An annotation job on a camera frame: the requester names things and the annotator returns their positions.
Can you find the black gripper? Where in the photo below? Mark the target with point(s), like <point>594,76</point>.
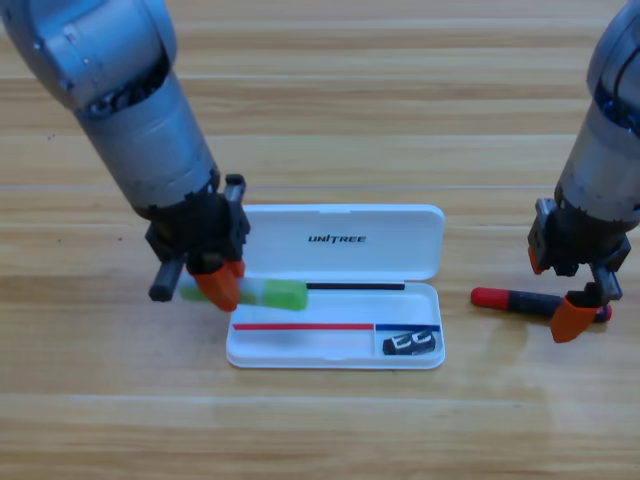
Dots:
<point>200,230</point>
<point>575,240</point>

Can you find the red and black marker pen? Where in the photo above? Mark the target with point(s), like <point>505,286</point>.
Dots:
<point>510,300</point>

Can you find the green and white highlighter pen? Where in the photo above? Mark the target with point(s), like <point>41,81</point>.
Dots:
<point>275,295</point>

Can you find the black eraser with white print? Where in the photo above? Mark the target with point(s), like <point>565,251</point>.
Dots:
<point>407,345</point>

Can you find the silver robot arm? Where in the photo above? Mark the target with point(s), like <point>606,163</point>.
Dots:
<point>605,150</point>
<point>130,100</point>

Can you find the white Unitree pencil case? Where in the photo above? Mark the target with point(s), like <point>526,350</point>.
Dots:
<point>350,250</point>

